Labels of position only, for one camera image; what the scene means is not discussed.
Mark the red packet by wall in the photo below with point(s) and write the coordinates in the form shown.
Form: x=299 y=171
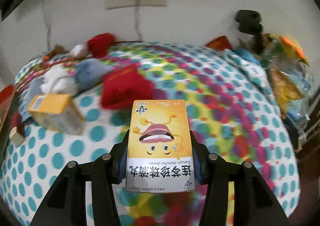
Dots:
x=219 y=43

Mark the brown candy wrapper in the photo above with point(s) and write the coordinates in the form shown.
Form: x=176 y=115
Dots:
x=58 y=49

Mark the large red knitted sock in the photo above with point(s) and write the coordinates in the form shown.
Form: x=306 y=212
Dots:
x=124 y=85

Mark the blue sock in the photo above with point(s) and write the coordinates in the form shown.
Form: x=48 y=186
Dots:
x=89 y=72

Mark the white sock on bed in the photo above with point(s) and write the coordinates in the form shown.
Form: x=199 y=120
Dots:
x=58 y=81

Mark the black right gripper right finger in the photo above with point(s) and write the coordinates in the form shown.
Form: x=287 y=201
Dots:
x=254 y=201

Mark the small red sock by wall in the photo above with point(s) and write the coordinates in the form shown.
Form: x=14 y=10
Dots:
x=99 y=45

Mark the small white box on bed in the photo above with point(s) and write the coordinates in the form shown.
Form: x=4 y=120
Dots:
x=16 y=137

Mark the yellow cartoon medicine box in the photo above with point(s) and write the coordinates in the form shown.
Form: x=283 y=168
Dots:
x=159 y=153

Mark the black object on wall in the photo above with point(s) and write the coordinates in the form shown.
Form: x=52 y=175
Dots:
x=249 y=22

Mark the polka dot bed sheet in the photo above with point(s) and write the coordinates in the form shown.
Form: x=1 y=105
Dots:
x=230 y=106

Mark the pile of plastic snack bags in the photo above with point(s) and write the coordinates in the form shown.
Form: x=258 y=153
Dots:
x=287 y=70

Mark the yellow barcode medicine box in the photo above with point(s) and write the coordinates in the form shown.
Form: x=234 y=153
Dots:
x=57 y=112

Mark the red round tray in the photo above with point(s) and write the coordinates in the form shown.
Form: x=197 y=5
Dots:
x=6 y=97

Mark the small white sock ball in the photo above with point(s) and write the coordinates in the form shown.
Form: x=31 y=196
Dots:
x=79 y=51

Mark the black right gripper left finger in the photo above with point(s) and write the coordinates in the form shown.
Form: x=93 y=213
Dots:
x=65 y=201

